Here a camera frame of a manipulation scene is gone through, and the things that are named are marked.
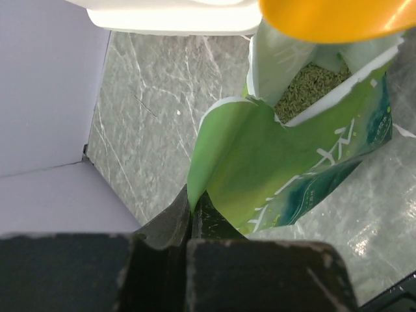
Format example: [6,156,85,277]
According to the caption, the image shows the yellow plastic litter scoop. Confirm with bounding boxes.
[259,0,415,44]

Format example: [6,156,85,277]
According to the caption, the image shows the green litter pellets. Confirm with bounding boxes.
[275,62,351,124]

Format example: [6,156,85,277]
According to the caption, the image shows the orange and cream litter box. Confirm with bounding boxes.
[86,0,263,36]

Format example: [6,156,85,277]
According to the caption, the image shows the green cat litter bag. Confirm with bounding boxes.
[187,21,404,234]

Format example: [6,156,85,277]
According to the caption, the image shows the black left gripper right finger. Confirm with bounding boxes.
[185,194,358,311]

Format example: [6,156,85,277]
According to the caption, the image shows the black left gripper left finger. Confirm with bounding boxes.
[1,189,190,311]

